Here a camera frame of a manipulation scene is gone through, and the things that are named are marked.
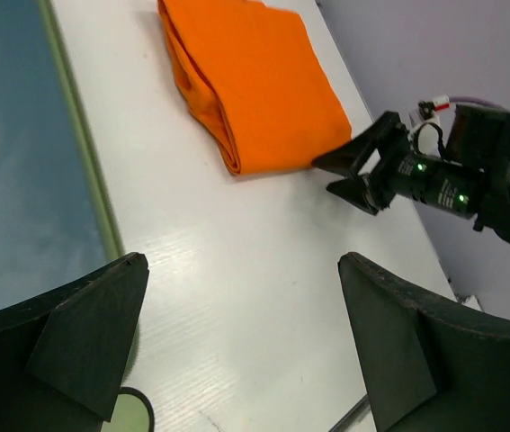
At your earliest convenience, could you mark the orange cloth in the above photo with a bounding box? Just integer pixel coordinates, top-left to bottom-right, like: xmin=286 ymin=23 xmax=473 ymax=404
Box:
xmin=157 ymin=1 xmax=352 ymax=176

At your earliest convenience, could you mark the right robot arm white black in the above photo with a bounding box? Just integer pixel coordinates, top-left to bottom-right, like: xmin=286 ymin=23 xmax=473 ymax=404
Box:
xmin=312 ymin=101 xmax=510 ymax=244

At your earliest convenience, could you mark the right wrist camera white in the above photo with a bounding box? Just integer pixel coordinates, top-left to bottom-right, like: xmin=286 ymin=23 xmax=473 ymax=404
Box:
xmin=408 ymin=95 xmax=451 ymax=157

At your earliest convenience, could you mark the green suitcase with blue lining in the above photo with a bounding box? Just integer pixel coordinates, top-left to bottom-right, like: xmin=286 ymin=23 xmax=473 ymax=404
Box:
xmin=0 ymin=1 xmax=155 ymax=431

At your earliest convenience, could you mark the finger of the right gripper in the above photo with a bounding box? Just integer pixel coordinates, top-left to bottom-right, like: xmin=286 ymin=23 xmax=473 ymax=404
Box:
xmin=327 ymin=175 xmax=379 ymax=215
xmin=311 ymin=111 xmax=403 ymax=176

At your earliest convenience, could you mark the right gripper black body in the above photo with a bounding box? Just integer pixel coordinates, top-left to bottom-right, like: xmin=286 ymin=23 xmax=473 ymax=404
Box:
xmin=362 ymin=112 xmax=484 ymax=220

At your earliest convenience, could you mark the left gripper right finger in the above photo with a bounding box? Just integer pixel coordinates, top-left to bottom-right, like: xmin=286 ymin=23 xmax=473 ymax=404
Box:
xmin=338 ymin=252 xmax=510 ymax=431

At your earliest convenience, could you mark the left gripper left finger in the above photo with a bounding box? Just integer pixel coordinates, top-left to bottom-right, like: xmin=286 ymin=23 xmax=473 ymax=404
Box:
xmin=0 ymin=253 xmax=149 ymax=431

